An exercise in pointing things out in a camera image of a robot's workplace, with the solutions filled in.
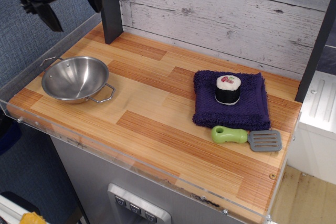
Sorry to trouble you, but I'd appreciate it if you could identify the clear acrylic front guard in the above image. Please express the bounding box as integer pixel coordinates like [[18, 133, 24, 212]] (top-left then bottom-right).
[[1, 95, 301, 223]]

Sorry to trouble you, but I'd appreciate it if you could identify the dark grey left post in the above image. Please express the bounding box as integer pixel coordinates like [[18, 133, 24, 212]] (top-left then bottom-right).
[[101, 0, 123, 44]]

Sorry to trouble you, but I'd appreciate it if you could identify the silver dispenser button panel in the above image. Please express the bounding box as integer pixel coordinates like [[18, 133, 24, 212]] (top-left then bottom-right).
[[107, 183, 172, 223]]

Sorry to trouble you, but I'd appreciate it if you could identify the small stainless steel pot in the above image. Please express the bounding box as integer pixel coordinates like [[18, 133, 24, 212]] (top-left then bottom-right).
[[41, 56, 116, 104]]

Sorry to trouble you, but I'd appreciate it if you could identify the dark grey right post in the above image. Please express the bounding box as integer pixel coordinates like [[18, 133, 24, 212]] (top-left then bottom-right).
[[295, 0, 335, 103]]

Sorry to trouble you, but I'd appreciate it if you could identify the grey toy fridge cabinet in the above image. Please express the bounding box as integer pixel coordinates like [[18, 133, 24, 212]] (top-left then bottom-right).
[[51, 137, 240, 223]]

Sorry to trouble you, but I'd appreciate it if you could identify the dark grey post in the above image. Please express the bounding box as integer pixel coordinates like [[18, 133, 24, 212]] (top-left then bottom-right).
[[295, 0, 335, 103], [101, 0, 123, 44]]

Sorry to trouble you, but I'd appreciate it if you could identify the toy sushi roll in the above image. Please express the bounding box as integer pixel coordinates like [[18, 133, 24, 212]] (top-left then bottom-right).
[[215, 75, 241, 105]]

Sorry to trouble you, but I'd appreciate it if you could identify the yellow object at corner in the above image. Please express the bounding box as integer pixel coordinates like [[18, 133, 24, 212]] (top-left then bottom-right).
[[19, 212, 47, 224]]

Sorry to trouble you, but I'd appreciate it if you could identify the green handled grey toy spatula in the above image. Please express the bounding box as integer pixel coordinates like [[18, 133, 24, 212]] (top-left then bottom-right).
[[211, 126, 282, 152]]

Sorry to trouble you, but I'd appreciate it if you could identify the purple cloth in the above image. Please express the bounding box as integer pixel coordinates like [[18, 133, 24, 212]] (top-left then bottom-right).
[[192, 70, 271, 131]]

